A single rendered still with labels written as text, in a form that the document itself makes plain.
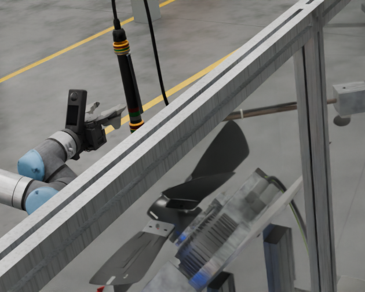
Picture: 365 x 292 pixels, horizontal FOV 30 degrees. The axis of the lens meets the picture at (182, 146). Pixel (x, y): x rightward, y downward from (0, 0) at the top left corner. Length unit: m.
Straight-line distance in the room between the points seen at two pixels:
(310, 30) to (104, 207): 0.52
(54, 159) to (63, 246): 1.07
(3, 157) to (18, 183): 4.12
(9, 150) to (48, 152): 4.09
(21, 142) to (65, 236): 5.25
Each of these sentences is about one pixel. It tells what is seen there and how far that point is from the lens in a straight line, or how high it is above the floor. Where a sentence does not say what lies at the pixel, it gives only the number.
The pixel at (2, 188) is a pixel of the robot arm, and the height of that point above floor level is 1.65.
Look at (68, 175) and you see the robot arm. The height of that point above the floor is 1.60.
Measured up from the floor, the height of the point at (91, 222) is 2.03.
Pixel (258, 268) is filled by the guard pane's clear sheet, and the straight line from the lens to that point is 1.05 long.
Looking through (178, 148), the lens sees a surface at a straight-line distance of 0.75.
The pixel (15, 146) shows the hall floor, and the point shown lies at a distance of 5.82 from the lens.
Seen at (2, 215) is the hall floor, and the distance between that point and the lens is 4.88.
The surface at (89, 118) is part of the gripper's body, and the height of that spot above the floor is 1.65.
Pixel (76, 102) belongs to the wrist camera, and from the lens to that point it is 1.79.
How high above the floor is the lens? 2.37
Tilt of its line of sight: 27 degrees down
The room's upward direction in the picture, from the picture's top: 9 degrees counter-clockwise
